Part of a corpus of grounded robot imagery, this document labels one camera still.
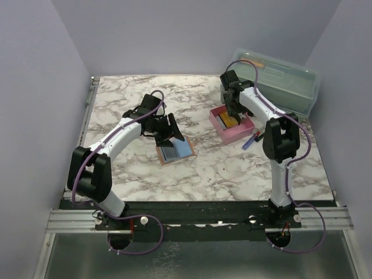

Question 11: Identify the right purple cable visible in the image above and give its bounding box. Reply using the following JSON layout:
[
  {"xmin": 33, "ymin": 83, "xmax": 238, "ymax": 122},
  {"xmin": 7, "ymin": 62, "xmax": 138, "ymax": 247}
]
[{"xmin": 225, "ymin": 59, "xmax": 326, "ymax": 253}]

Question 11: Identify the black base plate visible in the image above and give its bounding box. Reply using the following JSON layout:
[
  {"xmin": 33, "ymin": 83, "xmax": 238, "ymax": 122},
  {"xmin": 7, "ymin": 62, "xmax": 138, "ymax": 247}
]
[{"xmin": 58, "ymin": 201, "xmax": 339, "ymax": 246}]

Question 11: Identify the tan leather card holder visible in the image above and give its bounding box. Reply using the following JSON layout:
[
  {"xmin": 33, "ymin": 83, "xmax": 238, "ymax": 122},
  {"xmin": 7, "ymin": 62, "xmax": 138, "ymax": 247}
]
[{"xmin": 156, "ymin": 136, "xmax": 196, "ymax": 166}]

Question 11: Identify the red blue screwdriver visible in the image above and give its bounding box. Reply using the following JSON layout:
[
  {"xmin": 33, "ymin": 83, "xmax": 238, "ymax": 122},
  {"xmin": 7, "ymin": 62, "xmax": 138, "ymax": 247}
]
[{"xmin": 242, "ymin": 131, "xmax": 264, "ymax": 150}]

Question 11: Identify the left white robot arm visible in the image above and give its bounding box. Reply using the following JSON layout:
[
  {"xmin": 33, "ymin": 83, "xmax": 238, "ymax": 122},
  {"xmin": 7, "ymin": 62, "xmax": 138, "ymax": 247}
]
[{"xmin": 67, "ymin": 90, "xmax": 185, "ymax": 230}]

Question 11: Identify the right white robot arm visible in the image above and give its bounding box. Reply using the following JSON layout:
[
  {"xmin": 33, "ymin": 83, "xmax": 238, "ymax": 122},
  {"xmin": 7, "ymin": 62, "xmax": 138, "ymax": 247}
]
[{"xmin": 220, "ymin": 70, "xmax": 300, "ymax": 228}]

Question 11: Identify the aluminium mounting rail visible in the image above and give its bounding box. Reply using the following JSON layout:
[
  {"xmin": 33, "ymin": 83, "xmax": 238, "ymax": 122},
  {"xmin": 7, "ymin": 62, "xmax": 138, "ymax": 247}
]
[{"xmin": 46, "ymin": 207, "xmax": 354, "ymax": 234}]

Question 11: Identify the green plastic toolbox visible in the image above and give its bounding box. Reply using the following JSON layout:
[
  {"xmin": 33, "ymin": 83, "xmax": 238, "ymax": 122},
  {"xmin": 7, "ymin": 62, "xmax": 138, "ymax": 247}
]
[{"xmin": 231, "ymin": 49, "xmax": 321, "ymax": 119}]

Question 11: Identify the pink card box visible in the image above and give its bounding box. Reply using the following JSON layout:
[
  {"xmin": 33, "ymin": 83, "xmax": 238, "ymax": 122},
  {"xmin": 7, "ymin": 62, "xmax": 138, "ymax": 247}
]
[{"xmin": 209, "ymin": 105, "xmax": 255, "ymax": 145}]

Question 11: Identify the black gold credit card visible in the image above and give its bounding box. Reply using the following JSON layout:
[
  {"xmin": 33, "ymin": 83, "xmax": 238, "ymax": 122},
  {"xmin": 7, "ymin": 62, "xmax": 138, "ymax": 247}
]
[{"xmin": 161, "ymin": 147, "xmax": 178, "ymax": 161}]

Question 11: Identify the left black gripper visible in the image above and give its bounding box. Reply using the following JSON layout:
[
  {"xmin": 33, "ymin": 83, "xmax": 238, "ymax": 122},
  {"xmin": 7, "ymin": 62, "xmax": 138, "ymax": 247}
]
[{"xmin": 149, "ymin": 113, "xmax": 185, "ymax": 148}]

